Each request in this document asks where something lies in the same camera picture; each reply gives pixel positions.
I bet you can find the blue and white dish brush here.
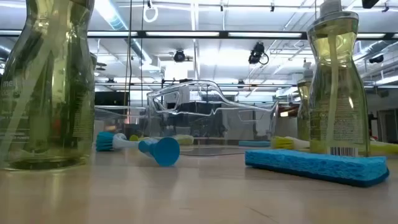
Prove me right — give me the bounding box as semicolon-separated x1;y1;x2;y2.
95;131;181;167

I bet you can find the clear rectangular plastic container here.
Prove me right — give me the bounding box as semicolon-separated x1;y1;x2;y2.
94;105;149;147

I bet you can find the black computer monitor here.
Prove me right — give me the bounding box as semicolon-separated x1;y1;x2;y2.
95;91;130;106

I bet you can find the green soap pump bottle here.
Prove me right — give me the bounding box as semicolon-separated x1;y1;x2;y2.
296;61;315;141
307;0;371;157
0;0;96;171

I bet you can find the white hanging ring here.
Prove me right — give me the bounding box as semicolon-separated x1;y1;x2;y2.
142;5;159;24

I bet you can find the clear handled plastic bin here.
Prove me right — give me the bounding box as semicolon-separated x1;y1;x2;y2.
145;79;280;157

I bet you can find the black ceiling-mounted camera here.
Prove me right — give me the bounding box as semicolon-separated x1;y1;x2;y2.
368;54;385;65

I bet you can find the yellow-green dish brush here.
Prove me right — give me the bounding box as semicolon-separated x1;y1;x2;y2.
129;134;195;146
271;136;398;157

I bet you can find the black ceiling spotlight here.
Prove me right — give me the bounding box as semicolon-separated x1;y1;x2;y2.
173;49;187;63

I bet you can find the black ceiling camera with cable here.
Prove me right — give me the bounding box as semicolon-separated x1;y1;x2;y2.
248;42;270;65

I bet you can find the blue rectangular sponge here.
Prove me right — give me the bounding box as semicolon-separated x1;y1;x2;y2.
238;140;272;148
244;148;391;188

